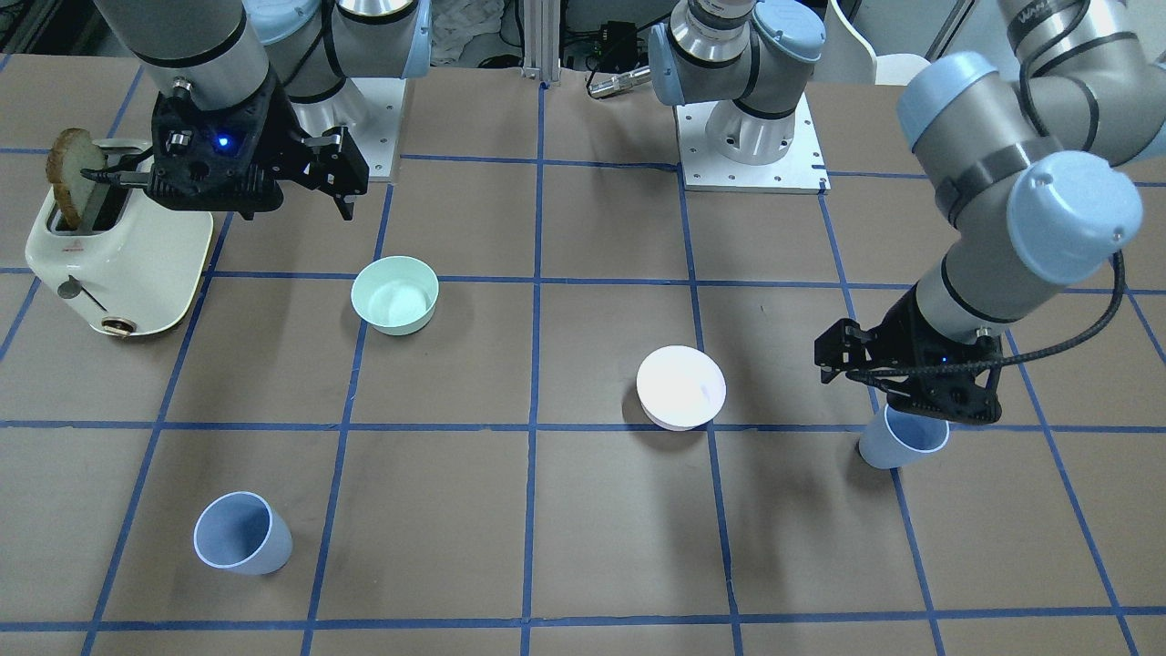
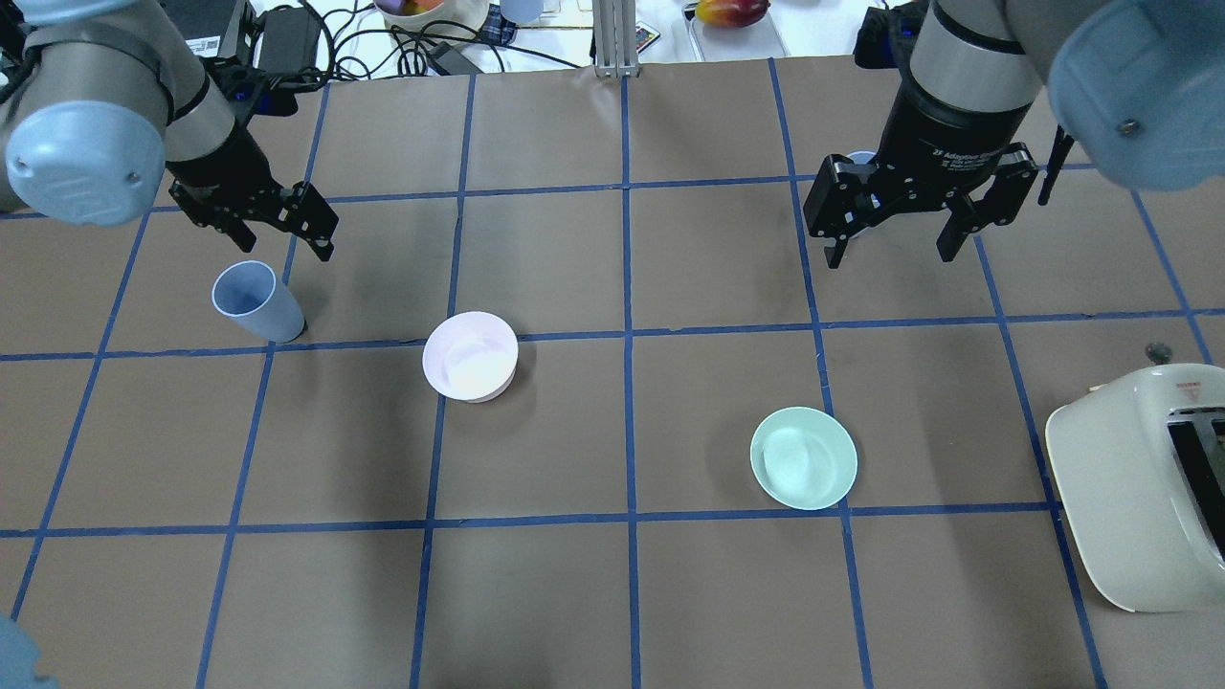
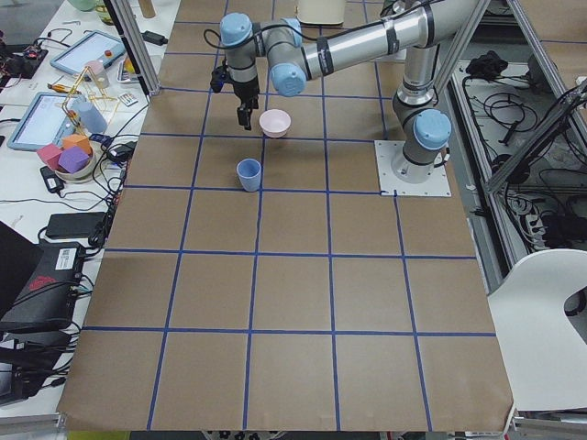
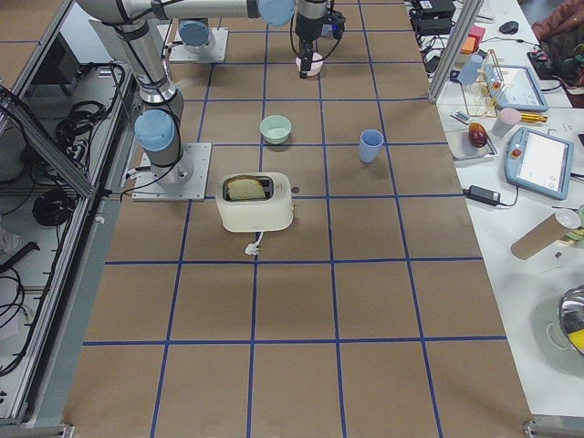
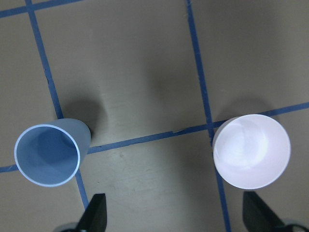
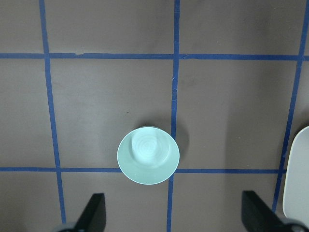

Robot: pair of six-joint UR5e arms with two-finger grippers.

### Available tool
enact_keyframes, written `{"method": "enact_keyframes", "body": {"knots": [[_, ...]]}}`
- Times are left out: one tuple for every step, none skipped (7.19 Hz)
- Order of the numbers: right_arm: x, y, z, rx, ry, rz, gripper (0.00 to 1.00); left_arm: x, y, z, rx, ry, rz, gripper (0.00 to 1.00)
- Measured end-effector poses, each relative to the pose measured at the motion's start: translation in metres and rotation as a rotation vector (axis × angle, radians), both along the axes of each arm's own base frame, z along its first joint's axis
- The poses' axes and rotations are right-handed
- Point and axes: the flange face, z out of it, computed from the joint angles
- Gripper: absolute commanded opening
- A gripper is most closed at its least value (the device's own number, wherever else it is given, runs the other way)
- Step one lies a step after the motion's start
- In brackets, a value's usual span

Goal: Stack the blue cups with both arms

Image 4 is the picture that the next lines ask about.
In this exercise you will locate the aluminium frame post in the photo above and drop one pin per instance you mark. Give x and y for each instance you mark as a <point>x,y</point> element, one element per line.
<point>463,24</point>

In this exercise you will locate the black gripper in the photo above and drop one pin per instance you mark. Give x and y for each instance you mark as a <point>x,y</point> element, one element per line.
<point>306,28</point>

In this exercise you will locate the far teach pendant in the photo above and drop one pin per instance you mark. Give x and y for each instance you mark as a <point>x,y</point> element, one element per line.
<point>514,87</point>

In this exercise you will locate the orange sticky notes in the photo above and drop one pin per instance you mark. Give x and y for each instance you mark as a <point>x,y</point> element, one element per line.
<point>473,40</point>

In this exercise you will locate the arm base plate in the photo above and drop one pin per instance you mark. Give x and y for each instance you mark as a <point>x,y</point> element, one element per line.
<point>213,51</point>
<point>186,181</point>

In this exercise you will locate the pale pink cup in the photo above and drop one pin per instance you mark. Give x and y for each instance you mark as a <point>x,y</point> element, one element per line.
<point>507,118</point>

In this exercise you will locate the black power adapter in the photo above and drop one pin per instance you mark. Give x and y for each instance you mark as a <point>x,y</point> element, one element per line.
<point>482,195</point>

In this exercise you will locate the red apple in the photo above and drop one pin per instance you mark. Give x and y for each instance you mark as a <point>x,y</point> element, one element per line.
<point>477,135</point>

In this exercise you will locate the blue cup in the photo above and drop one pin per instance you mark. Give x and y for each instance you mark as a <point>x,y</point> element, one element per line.
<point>371,142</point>
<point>470,71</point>

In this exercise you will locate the teach pendant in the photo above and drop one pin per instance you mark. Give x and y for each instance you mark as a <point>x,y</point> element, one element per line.
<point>514,87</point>
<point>539,162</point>

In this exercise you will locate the blue cup on rack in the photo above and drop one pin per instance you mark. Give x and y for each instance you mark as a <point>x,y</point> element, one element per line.
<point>470,71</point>

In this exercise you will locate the black computer mouse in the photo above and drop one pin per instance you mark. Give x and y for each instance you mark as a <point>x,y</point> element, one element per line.
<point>509,28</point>

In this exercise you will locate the gold wire rack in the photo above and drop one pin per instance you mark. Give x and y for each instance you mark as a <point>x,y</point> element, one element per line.
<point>480,99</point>

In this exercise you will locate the small remote control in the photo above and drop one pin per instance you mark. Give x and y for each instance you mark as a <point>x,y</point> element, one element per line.
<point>461,116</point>

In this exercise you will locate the steel mixing bowl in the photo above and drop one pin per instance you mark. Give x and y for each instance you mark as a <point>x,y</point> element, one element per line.
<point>565,332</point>

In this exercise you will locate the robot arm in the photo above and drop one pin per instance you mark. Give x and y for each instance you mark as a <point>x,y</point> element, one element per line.
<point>309,17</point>
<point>158,127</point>

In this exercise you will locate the green bowl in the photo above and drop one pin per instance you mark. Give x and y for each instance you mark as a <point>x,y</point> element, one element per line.
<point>275,129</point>

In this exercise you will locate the cardboard tube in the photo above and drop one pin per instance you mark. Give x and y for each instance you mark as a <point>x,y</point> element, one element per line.
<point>546,233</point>

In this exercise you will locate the toaster cord plug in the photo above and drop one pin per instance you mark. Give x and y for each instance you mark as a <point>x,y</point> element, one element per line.
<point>254,249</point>

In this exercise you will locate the near teach pendant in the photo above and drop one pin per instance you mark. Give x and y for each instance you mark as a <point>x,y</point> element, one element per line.
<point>539,162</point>

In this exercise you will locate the toast slice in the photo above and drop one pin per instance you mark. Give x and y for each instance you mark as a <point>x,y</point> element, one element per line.
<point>245,188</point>

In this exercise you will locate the grey scale tray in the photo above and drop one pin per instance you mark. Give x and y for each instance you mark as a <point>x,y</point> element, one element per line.
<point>464,151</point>

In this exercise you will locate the white toaster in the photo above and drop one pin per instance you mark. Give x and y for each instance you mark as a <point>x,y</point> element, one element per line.
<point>274,213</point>

